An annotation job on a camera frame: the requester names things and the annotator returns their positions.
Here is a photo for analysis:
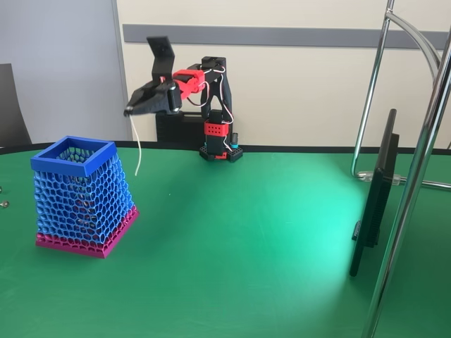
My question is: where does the white candle wick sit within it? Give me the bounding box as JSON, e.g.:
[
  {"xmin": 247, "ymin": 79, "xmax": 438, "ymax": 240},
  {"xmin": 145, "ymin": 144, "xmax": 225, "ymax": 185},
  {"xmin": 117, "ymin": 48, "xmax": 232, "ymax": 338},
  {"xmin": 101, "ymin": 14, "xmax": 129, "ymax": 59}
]
[{"xmin": 128, "ymin": 113, "xmax": 143, "ymax": 176}]

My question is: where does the blue and magenta mesh basket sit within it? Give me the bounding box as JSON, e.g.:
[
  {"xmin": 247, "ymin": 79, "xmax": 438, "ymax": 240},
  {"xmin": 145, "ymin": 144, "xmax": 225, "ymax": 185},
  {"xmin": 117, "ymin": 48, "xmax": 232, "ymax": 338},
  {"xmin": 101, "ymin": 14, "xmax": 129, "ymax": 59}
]
[{"xmin": 30, "ymin": 135, "xmax": 140, "ymax": 260}]

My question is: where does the black plastic case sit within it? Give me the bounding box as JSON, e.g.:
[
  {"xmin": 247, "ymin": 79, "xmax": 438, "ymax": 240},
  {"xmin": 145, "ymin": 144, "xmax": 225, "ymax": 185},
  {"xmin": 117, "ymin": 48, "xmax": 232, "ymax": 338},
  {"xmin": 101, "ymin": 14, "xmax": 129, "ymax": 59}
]
[{"xmin": 155, "ymin": 111, "xmax": 209, "ymax": 144}]

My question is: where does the green table cloth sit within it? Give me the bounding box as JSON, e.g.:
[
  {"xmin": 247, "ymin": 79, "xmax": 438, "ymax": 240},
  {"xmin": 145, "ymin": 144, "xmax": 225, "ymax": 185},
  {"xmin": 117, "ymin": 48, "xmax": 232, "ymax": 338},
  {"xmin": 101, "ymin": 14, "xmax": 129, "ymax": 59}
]
[{"xmin": 0, "ymin": 140, "xmax": 451, "ymax": 338}]

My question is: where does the chrome tube stand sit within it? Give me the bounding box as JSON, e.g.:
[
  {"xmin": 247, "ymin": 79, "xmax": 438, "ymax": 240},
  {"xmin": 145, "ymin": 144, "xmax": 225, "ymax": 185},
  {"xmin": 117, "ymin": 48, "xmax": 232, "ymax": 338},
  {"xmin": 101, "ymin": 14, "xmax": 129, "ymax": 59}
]
[{"xmin": 350, "ymin": 0, "xmax": 451, "ymax": 338}]

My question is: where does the black gripper camera mount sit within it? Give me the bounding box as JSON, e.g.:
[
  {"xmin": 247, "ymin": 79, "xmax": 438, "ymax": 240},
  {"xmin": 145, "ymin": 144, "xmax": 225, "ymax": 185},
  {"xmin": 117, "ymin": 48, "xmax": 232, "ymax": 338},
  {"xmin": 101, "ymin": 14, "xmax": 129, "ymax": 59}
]
[{"xmin": 146, "ymin": 35, "xmax": 176, "ymax": 85}]

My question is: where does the gray wall rail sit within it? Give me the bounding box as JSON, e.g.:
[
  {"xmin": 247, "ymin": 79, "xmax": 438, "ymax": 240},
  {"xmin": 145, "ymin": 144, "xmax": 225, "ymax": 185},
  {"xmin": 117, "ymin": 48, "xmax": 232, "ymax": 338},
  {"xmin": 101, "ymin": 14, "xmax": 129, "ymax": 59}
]
[{"xmin": 122, "ymin": 23, "xmax": 450, "ymax": 50}]

